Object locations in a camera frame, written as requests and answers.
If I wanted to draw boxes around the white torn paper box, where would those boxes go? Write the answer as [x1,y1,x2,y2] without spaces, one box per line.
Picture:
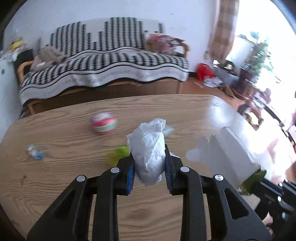
[186,127,267,192]

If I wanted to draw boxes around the yellow green snack wrapper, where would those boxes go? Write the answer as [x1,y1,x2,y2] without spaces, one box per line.
[106,146,130,166]

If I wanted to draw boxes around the white tissue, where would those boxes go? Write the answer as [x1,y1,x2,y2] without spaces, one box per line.
[126,118,174,186]

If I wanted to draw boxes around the small blue candy wrapper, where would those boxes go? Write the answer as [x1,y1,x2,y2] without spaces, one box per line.
[28,145,44,160]

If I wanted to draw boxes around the pink children's tricycle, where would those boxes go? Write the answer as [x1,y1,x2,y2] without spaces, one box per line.
[237,88,271,131]

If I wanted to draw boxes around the pink green toy ball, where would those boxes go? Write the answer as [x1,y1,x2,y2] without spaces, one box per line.
[91,112,117,134]

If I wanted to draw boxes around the scattered papers on floor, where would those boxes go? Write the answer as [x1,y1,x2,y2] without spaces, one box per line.
[203,77,223,88]

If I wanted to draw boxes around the potted green plant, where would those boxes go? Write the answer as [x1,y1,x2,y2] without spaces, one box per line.
[238,41,273,95]

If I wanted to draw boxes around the white cabinet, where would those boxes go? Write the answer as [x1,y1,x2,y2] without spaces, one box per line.
[0,58,22,140]

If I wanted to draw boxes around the wooden sofa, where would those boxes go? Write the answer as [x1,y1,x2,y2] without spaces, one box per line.
[17,17,190,115]

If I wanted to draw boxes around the red plastic bag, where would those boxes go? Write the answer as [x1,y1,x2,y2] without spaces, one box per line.
[196,63,215,82]

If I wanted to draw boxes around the brown fuzzy jacket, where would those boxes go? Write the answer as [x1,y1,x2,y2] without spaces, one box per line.
[30,45,67,72]

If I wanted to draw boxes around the black speaker box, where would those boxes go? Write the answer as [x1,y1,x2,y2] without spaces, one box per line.
[13,49,34,85]

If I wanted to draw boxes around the pink cartoon pillow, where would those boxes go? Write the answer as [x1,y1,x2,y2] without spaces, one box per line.
[145,33,184,55]

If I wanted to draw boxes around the plaid curtain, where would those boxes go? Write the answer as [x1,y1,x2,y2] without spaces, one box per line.
[205,0,239,63]

